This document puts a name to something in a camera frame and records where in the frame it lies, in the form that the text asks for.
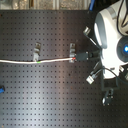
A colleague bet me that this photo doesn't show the black perforated breadboard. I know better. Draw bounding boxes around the black perforated breadboard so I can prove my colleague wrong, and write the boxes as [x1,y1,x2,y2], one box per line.
[0,10,128,128]

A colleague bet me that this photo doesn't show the blue object at edge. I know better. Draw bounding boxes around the blue object at edge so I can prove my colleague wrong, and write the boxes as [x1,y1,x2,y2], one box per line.
[0,85,5,94]

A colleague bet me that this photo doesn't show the silver connector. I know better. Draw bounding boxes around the silver connector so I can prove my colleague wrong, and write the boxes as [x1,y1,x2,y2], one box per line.
[83,27,92,36]
[86,75,96,84]

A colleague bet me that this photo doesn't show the white cable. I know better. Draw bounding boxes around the white cable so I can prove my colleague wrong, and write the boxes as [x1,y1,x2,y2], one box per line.
[0,57,77,65]

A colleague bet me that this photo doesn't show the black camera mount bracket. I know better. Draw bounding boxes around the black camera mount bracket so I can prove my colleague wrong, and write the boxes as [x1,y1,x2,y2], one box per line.
[101,80,119,106]

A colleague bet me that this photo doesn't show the silver connector upper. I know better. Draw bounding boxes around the silver connector upper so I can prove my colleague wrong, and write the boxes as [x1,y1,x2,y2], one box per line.
[83,27,92,36]

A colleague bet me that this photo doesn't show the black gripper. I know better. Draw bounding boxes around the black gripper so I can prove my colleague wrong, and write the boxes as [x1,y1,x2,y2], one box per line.
[75,50,100,61]

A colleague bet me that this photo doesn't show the silver connector lower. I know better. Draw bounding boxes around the silver connector lower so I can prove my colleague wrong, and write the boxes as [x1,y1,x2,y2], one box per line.
[86,75,96,84]

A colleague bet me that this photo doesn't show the left metal cable clip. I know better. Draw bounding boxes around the left metal cable clip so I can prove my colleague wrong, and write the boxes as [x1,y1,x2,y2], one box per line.
[33,42,41,61]

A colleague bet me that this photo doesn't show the metal cable clip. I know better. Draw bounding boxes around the metal cable clip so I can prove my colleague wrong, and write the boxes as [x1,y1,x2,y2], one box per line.
[33,42,41,61]
[69,43,76,63]

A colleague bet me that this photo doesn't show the right metal cable clip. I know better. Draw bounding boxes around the right metal cable clip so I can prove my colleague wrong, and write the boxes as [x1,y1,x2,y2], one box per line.
[69,43,76,63]

